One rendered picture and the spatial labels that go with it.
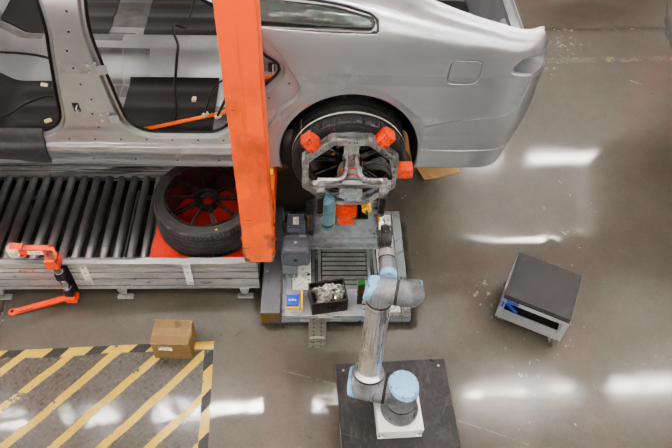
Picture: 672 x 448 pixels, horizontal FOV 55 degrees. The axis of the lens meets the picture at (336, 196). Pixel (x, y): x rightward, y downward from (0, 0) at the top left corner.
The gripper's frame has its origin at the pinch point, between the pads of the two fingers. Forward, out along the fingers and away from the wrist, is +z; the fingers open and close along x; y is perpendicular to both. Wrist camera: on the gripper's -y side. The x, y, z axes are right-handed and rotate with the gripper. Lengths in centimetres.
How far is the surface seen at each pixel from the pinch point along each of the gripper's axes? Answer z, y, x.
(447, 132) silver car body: 45, -21, 38
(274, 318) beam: -17, 77, -61
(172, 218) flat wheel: 26, 33, -121
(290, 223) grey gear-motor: 28, 40, -51
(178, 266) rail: 1, 47, -117
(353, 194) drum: 16.0, -1.4, -15.6
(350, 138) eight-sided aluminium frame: 32.1, -28.9, -18.0
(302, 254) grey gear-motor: 9, 46, -44
